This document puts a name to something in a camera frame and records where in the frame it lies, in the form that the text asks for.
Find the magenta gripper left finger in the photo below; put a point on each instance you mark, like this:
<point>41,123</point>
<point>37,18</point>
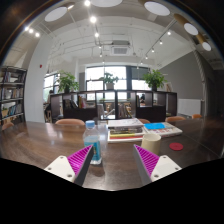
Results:
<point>74,167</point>

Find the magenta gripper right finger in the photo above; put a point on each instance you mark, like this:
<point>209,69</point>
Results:
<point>152,167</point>

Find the clear water bottle blue cap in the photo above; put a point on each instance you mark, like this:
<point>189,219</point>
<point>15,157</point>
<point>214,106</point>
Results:
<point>91,136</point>

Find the cream ceramic cup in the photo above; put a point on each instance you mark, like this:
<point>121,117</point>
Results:
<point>151,142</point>

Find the red round coaster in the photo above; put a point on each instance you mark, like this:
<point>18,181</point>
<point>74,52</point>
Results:
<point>176,146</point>

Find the stack of books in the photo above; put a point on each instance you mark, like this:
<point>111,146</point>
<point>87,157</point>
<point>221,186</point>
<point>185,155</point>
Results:
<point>125,130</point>

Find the magazine with blue cover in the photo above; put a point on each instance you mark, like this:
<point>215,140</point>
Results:
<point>164,129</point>

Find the orange chair back middle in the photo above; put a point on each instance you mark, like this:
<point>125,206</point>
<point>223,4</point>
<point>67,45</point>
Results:
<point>144,121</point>

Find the orange chair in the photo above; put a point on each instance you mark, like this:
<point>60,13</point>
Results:
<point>70,122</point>
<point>7,125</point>
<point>174,118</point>
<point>196,116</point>
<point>144,121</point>

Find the orange chair back left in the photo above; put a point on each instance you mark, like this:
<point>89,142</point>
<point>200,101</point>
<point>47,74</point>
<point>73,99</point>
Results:
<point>70,122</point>

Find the orange chair back right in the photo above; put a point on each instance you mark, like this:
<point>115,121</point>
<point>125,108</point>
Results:
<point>174,118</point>

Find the dark low shelf divider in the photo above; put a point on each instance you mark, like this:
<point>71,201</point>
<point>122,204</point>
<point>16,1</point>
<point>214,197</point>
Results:
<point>114,104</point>

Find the orange chair far right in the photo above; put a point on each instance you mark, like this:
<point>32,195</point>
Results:
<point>196,116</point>

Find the white radiator panel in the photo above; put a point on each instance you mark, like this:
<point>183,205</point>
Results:
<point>189,106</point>

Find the left potted plant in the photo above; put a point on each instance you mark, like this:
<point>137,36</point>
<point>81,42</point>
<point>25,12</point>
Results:
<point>67,82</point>

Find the potted plant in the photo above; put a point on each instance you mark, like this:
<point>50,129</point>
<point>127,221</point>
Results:
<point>67,82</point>
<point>154,79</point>
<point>109,80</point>

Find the orange chair far left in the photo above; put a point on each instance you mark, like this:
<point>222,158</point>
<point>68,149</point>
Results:
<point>7,125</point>

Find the right potted plant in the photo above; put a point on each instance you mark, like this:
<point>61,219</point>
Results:
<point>154,79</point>

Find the middle potted plant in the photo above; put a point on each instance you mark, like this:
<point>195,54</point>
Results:
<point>109,80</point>

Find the tall bookshelf at left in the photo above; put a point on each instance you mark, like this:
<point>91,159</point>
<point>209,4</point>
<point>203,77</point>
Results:
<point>12,86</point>

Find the ceiling air conditioner unit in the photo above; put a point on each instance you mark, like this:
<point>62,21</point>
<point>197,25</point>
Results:
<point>120,47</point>

